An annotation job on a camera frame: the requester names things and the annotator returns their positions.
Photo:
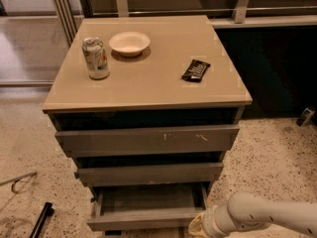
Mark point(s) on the grey drawer cabinet beige top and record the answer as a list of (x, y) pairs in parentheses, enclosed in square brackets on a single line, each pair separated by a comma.
[(147, 91)]

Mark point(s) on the metal railing frame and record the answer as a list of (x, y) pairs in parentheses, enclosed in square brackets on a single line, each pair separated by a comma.
[(223, 13)]

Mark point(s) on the grey metal rod on floor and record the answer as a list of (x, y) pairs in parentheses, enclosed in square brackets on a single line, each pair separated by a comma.
[(14, 181)]

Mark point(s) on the black snack bar wrapper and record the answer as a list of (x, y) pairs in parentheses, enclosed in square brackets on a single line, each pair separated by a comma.
[(196, 71)]

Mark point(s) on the grey top drawer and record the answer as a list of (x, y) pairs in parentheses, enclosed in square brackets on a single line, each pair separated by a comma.
[(147, 141)]

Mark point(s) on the grey drawer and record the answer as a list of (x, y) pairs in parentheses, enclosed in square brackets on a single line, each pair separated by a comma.
[(159, 174), (147, 141), (149, 206)]

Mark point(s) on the grey middle drawer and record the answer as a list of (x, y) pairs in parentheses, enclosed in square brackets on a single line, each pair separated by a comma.
[(159, 174)]

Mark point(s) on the grey bottom drawer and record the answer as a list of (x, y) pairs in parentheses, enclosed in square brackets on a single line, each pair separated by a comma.
[(149, 206)]

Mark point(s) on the white green soda can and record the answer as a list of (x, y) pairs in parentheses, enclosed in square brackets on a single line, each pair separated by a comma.
[(95, 57)]

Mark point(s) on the foam gripper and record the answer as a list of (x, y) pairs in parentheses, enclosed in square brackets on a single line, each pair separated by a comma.
[(209, 224)]

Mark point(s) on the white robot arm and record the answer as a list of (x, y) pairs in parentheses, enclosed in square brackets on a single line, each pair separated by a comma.
[(245, 212)]

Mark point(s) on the black bar on floor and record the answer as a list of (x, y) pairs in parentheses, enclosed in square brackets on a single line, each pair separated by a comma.
[(46, 212)]

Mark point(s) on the white paper bowl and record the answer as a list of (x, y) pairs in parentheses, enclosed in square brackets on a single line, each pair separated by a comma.
[(129, 44)]

